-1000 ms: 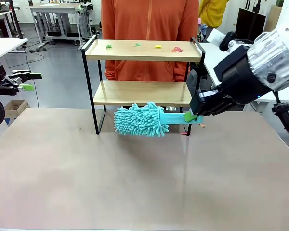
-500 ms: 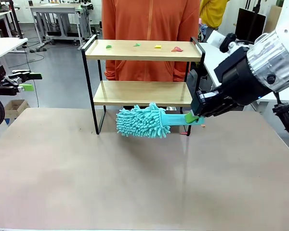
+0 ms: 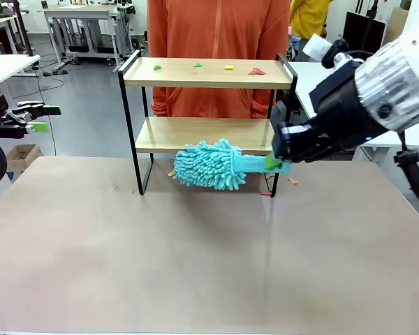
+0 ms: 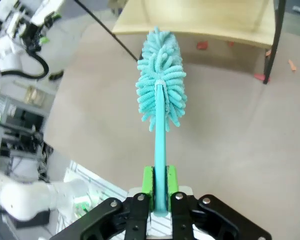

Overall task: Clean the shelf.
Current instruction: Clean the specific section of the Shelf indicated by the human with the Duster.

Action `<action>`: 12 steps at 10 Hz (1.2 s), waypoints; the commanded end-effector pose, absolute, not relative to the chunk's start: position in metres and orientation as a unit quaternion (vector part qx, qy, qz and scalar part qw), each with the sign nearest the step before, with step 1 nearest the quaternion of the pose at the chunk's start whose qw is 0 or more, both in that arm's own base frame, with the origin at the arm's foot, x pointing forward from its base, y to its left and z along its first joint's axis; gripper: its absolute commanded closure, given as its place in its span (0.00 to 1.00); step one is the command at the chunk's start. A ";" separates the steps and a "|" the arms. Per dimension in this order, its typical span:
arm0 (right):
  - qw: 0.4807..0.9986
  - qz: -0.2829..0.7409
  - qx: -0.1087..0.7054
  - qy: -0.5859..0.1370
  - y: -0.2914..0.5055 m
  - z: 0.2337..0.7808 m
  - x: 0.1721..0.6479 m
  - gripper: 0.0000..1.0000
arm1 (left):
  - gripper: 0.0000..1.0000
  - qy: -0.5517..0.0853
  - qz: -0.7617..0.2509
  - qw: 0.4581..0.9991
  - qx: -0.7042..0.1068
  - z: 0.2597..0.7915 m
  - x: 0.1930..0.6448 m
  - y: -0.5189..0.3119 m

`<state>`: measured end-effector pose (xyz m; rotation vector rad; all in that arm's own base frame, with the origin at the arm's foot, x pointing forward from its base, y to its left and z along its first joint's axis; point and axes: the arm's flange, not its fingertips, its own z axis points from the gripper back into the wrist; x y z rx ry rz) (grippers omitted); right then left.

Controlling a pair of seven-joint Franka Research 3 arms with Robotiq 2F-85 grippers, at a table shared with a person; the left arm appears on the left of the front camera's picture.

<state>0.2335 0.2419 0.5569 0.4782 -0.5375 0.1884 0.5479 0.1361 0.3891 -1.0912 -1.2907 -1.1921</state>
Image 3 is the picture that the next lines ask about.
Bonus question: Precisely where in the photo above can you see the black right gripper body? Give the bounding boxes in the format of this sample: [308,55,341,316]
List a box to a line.
[309,61,388,153]

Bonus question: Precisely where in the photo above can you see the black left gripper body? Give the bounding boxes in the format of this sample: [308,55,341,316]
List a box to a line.
[0,110,31,140]

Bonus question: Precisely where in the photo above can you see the teal microfiber duster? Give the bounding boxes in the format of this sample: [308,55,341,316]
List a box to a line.
[172,138,293,192]

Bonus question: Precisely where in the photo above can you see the person's left forearm orange sleeve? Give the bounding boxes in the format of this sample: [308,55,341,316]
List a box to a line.
[250,80,279,119]

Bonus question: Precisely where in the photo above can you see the person's right forearm orange sleeve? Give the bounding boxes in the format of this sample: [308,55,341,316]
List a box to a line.
[150,69,170,117]

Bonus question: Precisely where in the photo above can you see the open cardboard box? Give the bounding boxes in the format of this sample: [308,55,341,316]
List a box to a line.
[6,144,45,174]

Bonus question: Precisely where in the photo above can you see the white curved desk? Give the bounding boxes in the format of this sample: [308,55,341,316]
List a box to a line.
[291,61,419,165]

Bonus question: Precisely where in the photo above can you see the black computer monitor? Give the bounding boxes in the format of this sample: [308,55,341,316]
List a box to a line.
[344,11,387,55]

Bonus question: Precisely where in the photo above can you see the person in yellow shirt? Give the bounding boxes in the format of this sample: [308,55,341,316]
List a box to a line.
[288,0,335,41]

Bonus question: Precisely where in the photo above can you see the white desk dark legs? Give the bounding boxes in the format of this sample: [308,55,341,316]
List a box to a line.
[0,14,22,56]

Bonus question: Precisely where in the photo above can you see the person in orange hoodie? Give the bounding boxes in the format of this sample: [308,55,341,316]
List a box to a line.
[147,0,291,119]

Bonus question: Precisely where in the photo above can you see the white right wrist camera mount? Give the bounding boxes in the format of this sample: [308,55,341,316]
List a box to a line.
[302,33,366,70]

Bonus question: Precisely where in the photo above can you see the white desk with cables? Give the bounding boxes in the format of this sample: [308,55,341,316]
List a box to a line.
[0,54,42,93]

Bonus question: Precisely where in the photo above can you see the dark metal post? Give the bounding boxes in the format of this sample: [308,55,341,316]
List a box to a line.
[12,0,35,57]

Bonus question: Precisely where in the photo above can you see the grey frame workbench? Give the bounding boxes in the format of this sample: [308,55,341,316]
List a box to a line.
[43,3,134,73]

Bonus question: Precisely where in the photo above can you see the black right arm hose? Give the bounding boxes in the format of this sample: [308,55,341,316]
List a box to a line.
[393,131,419,213]

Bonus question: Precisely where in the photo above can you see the black frame wooden shelf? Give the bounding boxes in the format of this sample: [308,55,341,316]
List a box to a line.
[117,50,299,198]

